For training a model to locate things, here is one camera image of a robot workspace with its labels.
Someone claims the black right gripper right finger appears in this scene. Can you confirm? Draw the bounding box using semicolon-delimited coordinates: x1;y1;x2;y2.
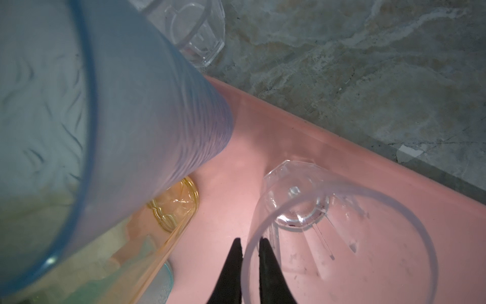
259;238;297;304

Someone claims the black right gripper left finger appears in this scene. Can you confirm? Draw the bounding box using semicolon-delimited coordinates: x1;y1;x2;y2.
207;238;243;304

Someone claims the clear faceted glass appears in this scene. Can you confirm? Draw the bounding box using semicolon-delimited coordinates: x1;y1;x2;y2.
241;160;439;303

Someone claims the orange translucent cup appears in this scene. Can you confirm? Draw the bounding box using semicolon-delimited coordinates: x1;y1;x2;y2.
1;177;199;303

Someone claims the pink plastic tray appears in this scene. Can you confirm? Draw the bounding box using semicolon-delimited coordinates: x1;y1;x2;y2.
168;79;485;303

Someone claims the blue translucent cup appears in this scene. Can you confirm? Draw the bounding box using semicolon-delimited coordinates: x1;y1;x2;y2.
1;1;234;297

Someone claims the clear glass middle left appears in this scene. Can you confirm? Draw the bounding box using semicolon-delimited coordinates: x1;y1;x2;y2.
130;0;225;68

